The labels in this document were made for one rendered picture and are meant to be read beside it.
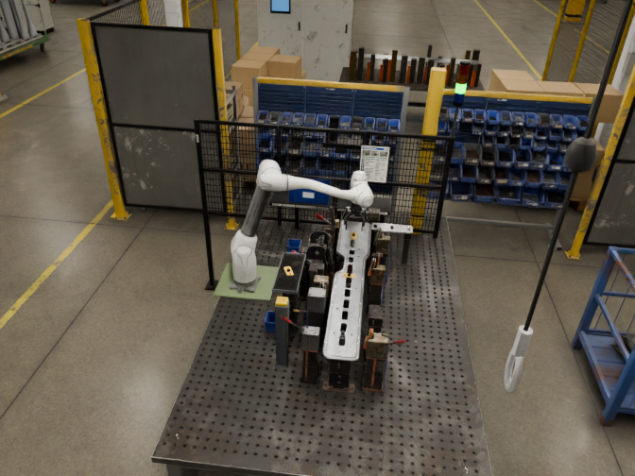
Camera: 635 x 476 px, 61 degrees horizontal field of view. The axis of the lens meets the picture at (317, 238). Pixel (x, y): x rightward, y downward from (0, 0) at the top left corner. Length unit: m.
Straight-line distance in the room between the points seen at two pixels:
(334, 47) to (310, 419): 7.72
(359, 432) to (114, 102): 3.91
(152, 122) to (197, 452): 3.48
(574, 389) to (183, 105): 4.04
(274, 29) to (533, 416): 7.62
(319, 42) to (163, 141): 4.90
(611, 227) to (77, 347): 4.90
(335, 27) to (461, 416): 7.70
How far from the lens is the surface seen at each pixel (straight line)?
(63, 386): 4.31
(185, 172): 5.58
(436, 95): 3.91
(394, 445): 2.86
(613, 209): 5.80
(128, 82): 5.44
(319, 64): 9.88
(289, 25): 9.81
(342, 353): 2.81
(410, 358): 3.27
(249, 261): 3.56
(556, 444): 4.06
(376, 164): 4.05
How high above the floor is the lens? 2.97
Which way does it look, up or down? 33 degrees down
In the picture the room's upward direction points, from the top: 2 degrees clockwise
